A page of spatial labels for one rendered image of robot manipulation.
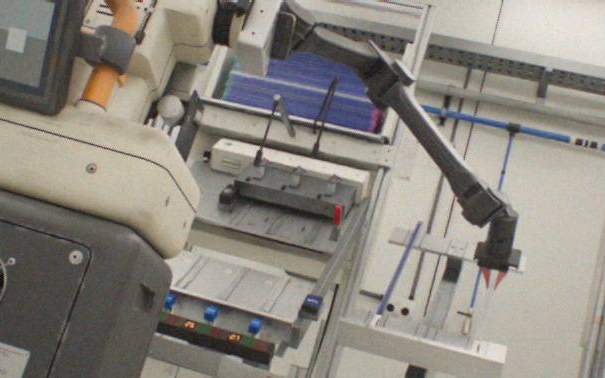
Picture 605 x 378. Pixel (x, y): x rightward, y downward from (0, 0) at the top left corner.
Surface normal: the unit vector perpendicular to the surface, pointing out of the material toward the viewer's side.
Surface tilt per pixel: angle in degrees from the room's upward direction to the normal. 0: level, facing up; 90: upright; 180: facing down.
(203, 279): 43
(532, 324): 90
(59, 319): 90
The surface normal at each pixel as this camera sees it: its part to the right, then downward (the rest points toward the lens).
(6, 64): -0.15, 0.13
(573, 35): -0.15, -0.31
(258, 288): 0.11, -0.89
